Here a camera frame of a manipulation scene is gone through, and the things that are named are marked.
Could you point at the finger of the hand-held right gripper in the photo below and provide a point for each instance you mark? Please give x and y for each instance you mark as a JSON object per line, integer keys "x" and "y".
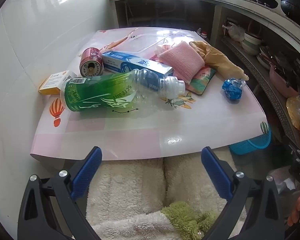
{"x": 293, "y": 148}

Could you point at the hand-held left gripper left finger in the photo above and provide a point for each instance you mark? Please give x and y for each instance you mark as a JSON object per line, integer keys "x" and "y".
{"x": 87, "y": 172}

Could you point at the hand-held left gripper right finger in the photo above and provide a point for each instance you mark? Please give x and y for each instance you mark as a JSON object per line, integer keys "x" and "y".
{"x": 215, "y": 175}

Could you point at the blue plastic basket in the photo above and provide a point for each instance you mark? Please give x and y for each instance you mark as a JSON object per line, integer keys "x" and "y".
{"x": 252, "y": 143}

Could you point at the green clear plastic bottle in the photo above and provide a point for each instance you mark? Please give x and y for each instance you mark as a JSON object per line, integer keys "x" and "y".
{"x": 90, "y": 92}

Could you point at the red snack bag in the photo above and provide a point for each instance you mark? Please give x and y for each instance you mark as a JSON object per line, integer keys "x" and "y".
{"x": 202, "y": 80}

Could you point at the small orange white box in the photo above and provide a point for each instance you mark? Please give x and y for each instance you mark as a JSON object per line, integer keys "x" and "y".
{"x": 52, "y": 82}

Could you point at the red drink can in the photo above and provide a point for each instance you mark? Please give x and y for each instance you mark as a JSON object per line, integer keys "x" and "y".
{"x": 90, "y": 57}

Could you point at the blue white toothpaste box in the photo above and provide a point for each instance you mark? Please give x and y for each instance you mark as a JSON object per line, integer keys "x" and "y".
{"x": 130, "y": 61}

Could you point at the pink sponge cloth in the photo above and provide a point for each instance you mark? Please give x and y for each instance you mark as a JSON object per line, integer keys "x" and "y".
{"x": 182, "y": 60}

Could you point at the person's right hand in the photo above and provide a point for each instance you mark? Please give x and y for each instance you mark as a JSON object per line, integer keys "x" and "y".
{"x": 298, "y": 205}

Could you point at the crumpled white floor bag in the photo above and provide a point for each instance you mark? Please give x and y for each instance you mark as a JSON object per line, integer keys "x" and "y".
{"x": 285, "y": 182}

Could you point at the yellow plastic bag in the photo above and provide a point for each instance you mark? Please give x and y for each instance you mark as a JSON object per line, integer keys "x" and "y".
{"x": 297, "y": 110}

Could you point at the white fluffy blanket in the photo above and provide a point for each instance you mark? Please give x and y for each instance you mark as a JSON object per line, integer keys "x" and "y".
{"x": 130, "y": 185}

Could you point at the green fluffy garment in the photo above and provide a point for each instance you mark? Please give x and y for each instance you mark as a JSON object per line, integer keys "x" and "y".
{"x": 187, "y": 217}

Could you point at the pink plastic basin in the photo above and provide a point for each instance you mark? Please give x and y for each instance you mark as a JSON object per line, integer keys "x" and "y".
{"x": 282, "y": 82}

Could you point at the blue crumpled wrapper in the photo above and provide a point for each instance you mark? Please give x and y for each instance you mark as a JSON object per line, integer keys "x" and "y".
{"x": 231, "y": 90}

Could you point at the stack of plates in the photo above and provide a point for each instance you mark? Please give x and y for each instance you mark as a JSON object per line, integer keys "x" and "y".
{"x": 263, "y": 57}

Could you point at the stack of white bowls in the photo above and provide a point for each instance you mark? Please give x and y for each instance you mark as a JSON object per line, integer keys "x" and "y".
{"x": 251, "y": 43}

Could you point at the yellow brown cloth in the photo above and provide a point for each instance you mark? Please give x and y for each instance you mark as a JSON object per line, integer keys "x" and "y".
{"x": 220, "y": 60}

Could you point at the white plastic bag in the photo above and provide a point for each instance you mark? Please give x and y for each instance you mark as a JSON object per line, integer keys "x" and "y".
{"x": 236, "y": 32}

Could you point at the clear plastic container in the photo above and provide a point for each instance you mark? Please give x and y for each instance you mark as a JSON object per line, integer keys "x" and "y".
{"x": 140, "y": 42}

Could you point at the black cooking pot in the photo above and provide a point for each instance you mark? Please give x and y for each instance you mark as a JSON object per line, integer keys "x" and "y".
{"x": 288, "y": 3}

